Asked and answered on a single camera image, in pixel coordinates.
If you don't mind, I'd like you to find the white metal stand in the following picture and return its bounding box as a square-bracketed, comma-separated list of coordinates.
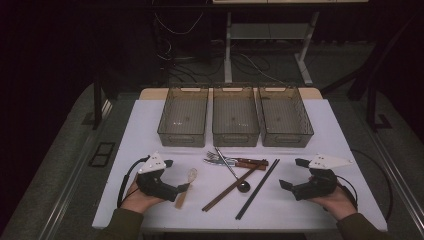
[223, 11, 320, 87]

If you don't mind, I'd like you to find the aluminium floor rail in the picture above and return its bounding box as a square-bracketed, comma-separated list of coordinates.
[364, 128, 424, 229]
[37, 99, 114, 240]

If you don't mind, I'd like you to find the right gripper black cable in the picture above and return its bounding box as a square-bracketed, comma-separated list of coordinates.
[334, 149, 394, 223]

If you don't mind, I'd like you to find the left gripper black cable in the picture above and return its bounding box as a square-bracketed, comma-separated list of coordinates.
[116, 155, 151, 208]

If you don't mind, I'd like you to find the person's right hand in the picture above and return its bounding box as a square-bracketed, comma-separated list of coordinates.
[306, 186, 358, 221]

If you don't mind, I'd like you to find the black chopstick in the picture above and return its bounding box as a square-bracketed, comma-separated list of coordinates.
[236, 159, 281, 221]
[235, 158, 279, 220]

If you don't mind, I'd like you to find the black upright post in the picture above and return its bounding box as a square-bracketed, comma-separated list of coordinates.
[92, 74, 105, 131]

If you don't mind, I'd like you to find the white hanging cable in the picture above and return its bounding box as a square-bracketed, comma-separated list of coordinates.
[154, 11, 205, 36]

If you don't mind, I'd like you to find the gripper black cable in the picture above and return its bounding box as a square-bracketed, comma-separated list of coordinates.
[116, 155, 151, 208]
[334, 149, 394, 223]

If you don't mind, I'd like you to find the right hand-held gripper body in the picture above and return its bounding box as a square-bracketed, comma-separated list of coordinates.
[291, 153, 354, 202]

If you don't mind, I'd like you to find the person's left hand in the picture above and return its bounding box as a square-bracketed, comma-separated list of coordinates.
[120, 175, 164, 214]

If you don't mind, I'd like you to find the clear grey plastic bin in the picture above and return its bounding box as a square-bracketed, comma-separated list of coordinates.
[212, 84, 261, 148]
[157, 84, 210, 148]
[257, 84, 315, 148]

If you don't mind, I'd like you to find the clear spoon with beige handle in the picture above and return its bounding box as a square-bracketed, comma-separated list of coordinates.
[174, 167, 199, 210]

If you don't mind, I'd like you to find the knife with wooden handle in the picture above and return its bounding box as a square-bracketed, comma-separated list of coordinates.
[203, 158, 268, 171]

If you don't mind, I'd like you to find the black angled stand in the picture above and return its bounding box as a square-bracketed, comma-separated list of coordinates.
[321, 13, 424, 133]

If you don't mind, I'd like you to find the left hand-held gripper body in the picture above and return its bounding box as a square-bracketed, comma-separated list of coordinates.
[135, 152, 179, 203]

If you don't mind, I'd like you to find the bundle of floor cables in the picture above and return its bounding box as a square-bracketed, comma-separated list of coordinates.
[159, 34, 284, 85]

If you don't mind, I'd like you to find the metal spoon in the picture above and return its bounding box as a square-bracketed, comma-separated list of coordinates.
[214, 146, 252, 194]

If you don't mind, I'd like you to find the fork with wooden handle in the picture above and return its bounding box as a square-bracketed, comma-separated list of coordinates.
[205, 150, 270, 166]

